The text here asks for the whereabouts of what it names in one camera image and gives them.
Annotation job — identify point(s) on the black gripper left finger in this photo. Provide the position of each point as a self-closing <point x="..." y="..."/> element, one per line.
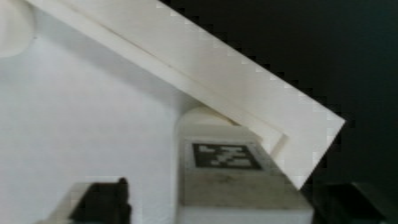
<point x="94" y="204"/>

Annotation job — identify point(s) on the white square tabletop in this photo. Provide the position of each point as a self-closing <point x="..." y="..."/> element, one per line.
<point x="87" y="116"/>

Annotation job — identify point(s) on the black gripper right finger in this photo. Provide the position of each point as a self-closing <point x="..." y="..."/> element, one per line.
<point x="348" y="203"/>

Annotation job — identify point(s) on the white U-shaped obstacle fence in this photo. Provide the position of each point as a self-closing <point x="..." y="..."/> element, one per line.
<point x="171" y="47"/>

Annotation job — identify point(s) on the white table leg with tag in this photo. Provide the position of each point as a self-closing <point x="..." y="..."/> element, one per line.
<point x="235" y="190"/>

